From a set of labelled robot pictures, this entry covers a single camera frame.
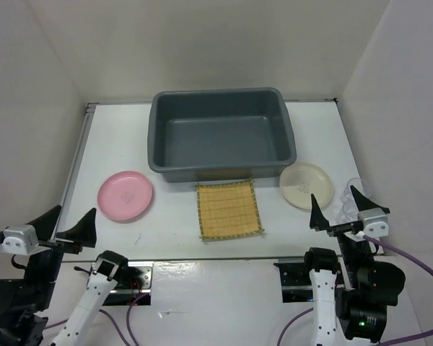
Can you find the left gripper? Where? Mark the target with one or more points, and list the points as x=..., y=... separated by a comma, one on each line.
x=84, y=233

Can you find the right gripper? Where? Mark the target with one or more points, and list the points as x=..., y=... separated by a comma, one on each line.
x=319, y=219

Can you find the cream plate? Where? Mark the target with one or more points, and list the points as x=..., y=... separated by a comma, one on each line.
x=301, y=180

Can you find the pink plate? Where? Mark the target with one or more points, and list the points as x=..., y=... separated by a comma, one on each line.
x=125, y=195

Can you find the yellow bamboo mat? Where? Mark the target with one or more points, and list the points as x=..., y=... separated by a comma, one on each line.
x=228, y=211

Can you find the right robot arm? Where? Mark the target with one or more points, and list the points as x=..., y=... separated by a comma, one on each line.
x=352, y=291

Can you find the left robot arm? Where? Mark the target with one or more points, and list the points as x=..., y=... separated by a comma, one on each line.
x=23, y=300

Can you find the grey plastic bin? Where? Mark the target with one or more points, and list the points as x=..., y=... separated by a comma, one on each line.
x=221, y=134

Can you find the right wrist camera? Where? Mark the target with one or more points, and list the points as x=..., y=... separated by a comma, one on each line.
x=375, y=222

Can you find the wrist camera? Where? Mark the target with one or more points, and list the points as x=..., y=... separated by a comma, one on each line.
x=20, y=240
x=375, y=222

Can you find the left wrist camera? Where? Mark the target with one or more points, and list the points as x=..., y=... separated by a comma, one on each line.
x=20, y=240

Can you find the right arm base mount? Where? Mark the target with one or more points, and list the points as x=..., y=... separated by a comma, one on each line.
x=296, y=281

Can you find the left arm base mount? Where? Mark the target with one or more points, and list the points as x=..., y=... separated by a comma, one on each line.
x=129, y=288

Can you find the aluminium table edge rail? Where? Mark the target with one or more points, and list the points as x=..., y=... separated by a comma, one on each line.
x=75, y=164

